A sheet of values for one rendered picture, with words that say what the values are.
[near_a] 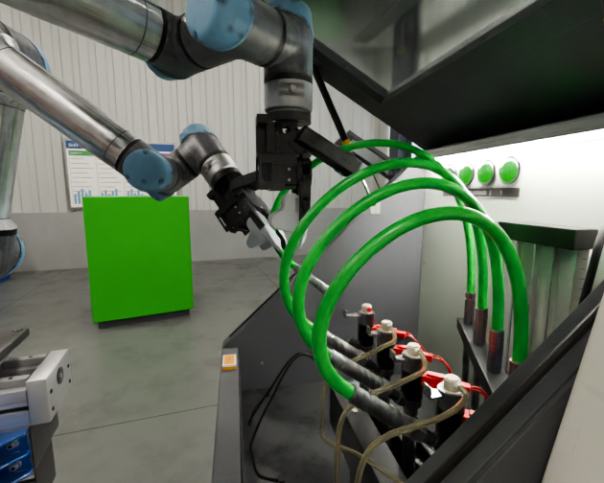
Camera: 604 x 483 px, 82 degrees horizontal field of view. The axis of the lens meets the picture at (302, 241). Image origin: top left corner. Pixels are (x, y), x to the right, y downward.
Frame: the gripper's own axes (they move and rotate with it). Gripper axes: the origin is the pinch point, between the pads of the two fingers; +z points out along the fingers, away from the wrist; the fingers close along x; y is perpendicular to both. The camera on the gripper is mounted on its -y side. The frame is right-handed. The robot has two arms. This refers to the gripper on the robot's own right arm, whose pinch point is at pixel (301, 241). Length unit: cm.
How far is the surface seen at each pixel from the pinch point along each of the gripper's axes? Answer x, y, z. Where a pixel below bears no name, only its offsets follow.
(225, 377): -15.1, 13.7, 30.9
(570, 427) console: 37.5, -11.9, 8.3
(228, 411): -3.0, 12.9, 30.9
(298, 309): 18.1, 3.9, 5.2
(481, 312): 10.2, -26.5, 10.6
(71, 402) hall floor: -175, 118, 126
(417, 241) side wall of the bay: -29.5, -37.7, 5.3
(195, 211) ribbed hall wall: -639, 86, 28
